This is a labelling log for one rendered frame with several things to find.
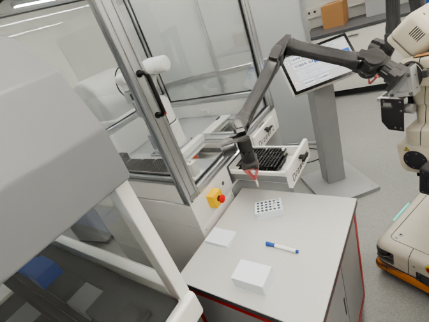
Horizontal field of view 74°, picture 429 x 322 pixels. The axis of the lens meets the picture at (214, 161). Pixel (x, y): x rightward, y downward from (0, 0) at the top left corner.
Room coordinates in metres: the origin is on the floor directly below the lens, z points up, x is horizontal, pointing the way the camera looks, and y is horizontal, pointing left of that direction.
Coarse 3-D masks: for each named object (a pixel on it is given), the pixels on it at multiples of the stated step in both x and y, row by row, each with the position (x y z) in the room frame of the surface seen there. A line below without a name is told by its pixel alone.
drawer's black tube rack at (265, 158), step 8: (256, 152) 1.38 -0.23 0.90; (264, 152) 1.35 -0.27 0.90; (272, 152) 1.33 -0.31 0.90; (240, 160) 1.36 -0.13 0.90; (264, 160) 1.27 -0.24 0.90; (272, 160) 1.24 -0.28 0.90; (280, 160) 1.26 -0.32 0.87; (240, 168) 1.33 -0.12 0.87; (264, 168) 1.24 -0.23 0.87; (272, 168) 1.20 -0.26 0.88
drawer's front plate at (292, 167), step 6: (300, 144) 1.24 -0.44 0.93; (306, 144) 1.27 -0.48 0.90; (300, 150) 1.20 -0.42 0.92; (294, 156) 1.16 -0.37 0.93; (294, 162) 1.13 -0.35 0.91; (300, 162) 1.18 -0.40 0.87; (288, 168) 1.08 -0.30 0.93; (294, 168) 1.12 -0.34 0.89; (288, 174) 1.07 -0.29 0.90; (294, 174) 1.11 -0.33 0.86; (288, 180) 1.08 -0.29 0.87
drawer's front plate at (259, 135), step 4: (272, 116) 1.72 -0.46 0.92; (268, 120) 1.68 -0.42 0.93; (272, 120) 1.71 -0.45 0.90; (264, 124) 1.64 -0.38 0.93; (268, 124) 1.67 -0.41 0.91; (272, 124) 1.70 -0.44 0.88; (260, 128) 1.60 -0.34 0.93; (272, 128) 1.69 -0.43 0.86; (256, 132) 1.57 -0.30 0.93; (260, 132) 1.58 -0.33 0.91; (264, 132) 1.61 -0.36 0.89; (272, 132) 1.68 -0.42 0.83; (256, 136) 1.53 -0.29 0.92; (260, 136) 1.57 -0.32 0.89; (264, 136) 1.60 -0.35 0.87; (268, 136) 1.64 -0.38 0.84; (256, 140) 1.52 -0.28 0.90; (260, 140) 1.56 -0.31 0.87; (264, 140) 1.59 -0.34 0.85; (268, 140) 1.63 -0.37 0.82; (256, 144) 1.52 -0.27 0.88; (260, 144) 1.55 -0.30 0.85; (264, 144) 1.58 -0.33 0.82
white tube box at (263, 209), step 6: (258, 204) 1.08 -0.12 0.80; (264, 204) 1.06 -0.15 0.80; (270, 204) 1.06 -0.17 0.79; (276, 204) 1.03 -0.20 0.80; (258, 210) 1.04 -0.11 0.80; (264, 210) 1.02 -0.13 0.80; (270, 210) 1.01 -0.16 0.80; (276, 210) 0.99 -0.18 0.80; (282, 210) 0.99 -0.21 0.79; (258, 216) 1.02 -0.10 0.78; (264, 216) 1.01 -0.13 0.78; (270, 216) 1.00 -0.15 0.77; (276, 216) 1.00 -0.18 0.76
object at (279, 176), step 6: (288, 150) 1.33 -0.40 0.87; (294, 150) 1.31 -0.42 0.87; (240, 156) 1.43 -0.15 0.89; (288, 156) 1.33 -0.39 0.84; (234, 162) 1.38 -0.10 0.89; (234, 168) 1.37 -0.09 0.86; (234, 174) 1.29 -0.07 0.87; (240, 174) 1.27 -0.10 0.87; (246, 174) 1.24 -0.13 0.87; (258, 174) 1.20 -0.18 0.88; (264, 174) 1.18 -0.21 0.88; (270, 174) 1.15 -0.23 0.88; (276, 174) 1.13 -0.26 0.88; (282, 174) 1.11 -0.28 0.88; (252, 180) 1.23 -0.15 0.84; (258, 180) 1.20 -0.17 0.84; (264, 180) 1.18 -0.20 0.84; (270, 180) 1.16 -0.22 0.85; (276, 180) 1.13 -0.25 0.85; (282, 180) 1.11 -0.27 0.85
